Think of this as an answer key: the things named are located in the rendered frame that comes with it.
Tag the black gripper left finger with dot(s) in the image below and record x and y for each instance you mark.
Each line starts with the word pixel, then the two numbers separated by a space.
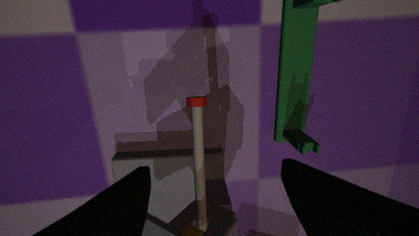
pixel 119 210

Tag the grey pin with red cap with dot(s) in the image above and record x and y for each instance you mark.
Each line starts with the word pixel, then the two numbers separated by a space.
pixel 196 103

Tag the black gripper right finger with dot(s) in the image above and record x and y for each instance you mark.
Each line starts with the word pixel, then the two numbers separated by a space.
pixel 329 206

